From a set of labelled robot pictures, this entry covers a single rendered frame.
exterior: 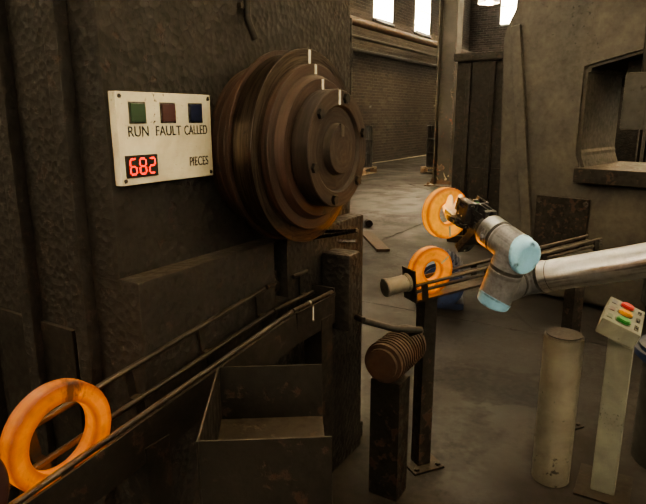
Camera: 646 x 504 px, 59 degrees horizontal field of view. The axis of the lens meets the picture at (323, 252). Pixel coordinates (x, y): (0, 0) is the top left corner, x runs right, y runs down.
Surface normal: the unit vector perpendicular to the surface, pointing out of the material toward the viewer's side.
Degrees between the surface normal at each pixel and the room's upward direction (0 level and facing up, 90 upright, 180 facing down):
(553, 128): 90
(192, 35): 90
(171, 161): 90
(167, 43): 90
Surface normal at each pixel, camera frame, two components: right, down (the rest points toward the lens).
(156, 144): 0.85, 0.12
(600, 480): -0.52, 0.20
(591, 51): -0.72, 0.16
